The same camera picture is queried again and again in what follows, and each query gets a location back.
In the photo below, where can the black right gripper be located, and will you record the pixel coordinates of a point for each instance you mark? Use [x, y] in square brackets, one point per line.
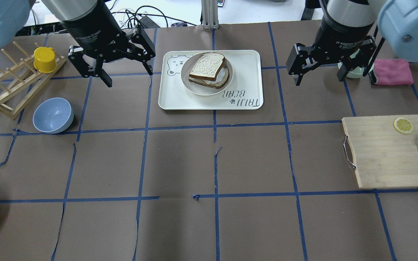
[339, 36]

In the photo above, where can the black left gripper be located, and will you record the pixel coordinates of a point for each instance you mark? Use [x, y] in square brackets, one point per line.
[93, 34]

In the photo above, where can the white round plate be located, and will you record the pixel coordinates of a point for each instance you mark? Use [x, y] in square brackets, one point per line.
[206, 87]

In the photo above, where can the bread slice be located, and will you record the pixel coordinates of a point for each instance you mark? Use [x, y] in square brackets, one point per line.
[208, 66]
[220, 82]

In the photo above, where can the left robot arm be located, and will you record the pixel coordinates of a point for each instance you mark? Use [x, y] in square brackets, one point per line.
[14, 14]

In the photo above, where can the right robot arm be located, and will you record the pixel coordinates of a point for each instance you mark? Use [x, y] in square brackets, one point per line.
[394, 22]

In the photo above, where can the light green bowl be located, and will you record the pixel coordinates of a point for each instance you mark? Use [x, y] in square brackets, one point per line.
[357, 72]

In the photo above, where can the black power adapter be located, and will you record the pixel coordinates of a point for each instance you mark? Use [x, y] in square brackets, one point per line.
[147, 23]

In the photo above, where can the pink cloth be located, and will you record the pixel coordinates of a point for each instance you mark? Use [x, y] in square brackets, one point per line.
[391, 72]

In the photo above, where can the yellow mug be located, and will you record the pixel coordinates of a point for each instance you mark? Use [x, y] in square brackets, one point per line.
[45, 59]

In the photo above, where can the blue bowl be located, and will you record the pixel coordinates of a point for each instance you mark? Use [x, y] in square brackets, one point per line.
[53, 116]

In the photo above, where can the white rectangular bear tray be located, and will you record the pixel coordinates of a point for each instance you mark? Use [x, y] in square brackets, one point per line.
[245, 91]

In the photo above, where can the lemon slice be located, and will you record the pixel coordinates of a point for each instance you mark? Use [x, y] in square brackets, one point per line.
[403, 125]

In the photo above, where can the wooden dish rack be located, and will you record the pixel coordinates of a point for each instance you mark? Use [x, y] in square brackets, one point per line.
[20, 83]

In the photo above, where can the wooden cutting board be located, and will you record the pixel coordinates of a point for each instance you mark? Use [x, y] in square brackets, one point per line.
[383, 157]

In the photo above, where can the fried egg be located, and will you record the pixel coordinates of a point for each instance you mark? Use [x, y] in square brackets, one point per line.
[222, 76]

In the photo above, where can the aluminium frame post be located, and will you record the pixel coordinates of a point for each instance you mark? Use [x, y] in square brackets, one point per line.
[210, 14]

